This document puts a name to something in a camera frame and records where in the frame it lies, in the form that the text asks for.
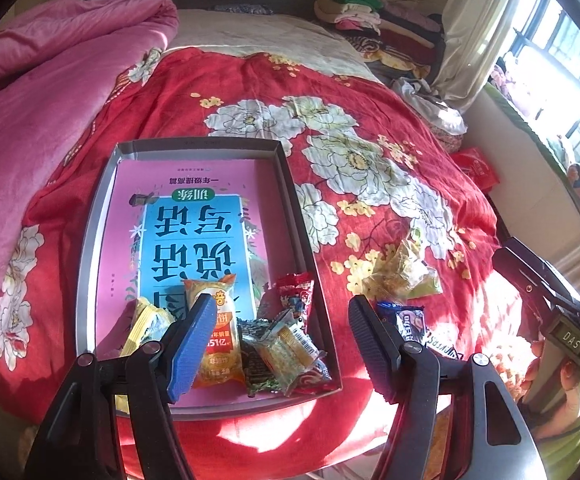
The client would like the pink and blue book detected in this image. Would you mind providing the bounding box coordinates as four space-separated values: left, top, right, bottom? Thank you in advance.
94 159 273 361

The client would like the red floral blanket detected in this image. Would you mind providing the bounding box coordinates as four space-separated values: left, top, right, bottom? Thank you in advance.
0 50 526 476

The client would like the cream curtain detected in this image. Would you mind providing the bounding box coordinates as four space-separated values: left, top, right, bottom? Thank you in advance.
432 0 531 113

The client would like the red cartoon snack packet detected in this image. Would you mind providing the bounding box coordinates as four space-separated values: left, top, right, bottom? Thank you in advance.
275 271 315 331

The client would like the shallow grey cardboard box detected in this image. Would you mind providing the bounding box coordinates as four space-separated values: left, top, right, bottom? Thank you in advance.
74 136 345 418

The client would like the red bag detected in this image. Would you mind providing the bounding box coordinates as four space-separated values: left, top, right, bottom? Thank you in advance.
451 146 502 192

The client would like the yellow snack packet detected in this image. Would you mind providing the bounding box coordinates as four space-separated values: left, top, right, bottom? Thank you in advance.
114 296 177 415

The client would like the long orange snack packet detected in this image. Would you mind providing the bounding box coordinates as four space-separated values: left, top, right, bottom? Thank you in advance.
182 277 247 390

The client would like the purple cloth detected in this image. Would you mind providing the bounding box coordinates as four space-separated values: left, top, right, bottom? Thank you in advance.
490 57 526 106

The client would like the white black lettered snack packet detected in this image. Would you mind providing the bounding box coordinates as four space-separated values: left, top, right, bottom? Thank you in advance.
422 327 466 361

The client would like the pink fleece quilt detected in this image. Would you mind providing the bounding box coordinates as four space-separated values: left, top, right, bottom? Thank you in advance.
0 0 181 341

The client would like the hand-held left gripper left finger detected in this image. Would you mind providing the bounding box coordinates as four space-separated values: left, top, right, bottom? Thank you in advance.
24 294 219 480

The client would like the barred window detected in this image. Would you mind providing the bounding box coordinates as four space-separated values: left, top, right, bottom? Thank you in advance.
500 0 580 161

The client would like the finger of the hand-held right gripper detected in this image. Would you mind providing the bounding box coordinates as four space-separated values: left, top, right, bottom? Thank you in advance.
507 237 580 311
492 249 563 328

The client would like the dark patterned pillow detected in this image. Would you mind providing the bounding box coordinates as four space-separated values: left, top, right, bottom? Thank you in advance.
215 4 275 16

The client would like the black green pea snack packet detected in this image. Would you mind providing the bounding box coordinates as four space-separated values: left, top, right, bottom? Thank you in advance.
237 317 283 396

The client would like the grey white crumpled garment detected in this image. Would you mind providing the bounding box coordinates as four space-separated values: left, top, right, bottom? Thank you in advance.
390 76 468 136

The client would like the clear green-edged snack packet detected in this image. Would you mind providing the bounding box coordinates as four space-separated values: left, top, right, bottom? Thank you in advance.
360 227 443 301

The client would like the dark blue cookie packet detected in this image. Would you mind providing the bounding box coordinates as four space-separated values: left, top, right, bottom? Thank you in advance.
376 301 427 343

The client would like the beige bed sheet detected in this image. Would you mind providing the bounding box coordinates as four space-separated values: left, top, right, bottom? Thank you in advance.
165 9 385 83

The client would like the pile of folded clothes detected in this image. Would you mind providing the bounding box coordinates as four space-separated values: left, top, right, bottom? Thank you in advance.
314 0 446 78

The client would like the person's right hand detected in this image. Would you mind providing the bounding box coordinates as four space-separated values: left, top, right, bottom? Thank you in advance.
545 362 580 411

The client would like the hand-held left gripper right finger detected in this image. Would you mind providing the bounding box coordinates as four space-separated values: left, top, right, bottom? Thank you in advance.
347 294 551 480

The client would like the green windowsill mat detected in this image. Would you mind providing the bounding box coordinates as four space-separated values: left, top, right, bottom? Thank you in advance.
485 82 580 231

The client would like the pink floral cloth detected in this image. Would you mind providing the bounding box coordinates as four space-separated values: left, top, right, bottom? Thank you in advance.
430 122 471 153

